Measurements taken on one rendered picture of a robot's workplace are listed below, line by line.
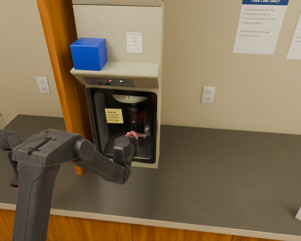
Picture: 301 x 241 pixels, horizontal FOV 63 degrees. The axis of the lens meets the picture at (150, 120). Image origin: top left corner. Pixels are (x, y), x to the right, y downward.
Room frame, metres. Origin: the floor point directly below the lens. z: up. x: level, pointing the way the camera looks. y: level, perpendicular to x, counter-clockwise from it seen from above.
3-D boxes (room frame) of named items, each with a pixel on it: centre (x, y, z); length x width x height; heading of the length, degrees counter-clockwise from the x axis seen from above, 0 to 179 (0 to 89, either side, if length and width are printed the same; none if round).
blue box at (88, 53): (0.89, 0.22, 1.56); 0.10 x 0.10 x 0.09; 83
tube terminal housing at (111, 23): (1.06, 0.11, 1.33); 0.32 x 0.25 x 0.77; 83
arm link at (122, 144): (0.67, 0.11, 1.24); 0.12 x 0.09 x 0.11; 163
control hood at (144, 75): (0.87, 0.13, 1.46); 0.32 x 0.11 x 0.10; 83
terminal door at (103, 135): (0.92, 0.12, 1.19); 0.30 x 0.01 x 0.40; 81
